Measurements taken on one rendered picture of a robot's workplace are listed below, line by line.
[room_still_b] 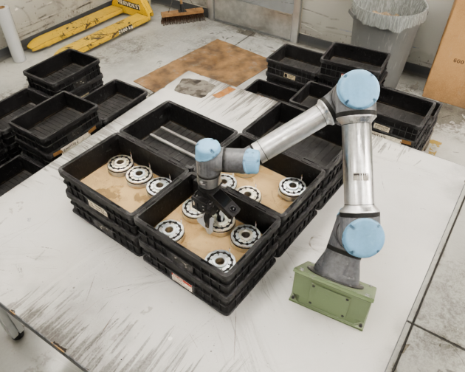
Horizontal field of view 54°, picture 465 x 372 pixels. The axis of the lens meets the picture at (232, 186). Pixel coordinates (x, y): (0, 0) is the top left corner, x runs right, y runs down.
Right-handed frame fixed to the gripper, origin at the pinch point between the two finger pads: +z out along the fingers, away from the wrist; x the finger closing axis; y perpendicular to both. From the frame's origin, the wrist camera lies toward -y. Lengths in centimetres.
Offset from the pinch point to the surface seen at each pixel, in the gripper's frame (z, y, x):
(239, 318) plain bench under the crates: 15.0, -21.8, 16.2
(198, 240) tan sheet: 1.9, 2.3, 7.0
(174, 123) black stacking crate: 2, 55, -40
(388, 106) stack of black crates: 36, -4, -166
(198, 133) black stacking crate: 2, 41, -40
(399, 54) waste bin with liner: 47, 23, -260
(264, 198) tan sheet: 2.0, -4.6, -23.5
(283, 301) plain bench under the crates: 15.0, -30.1, 2.2
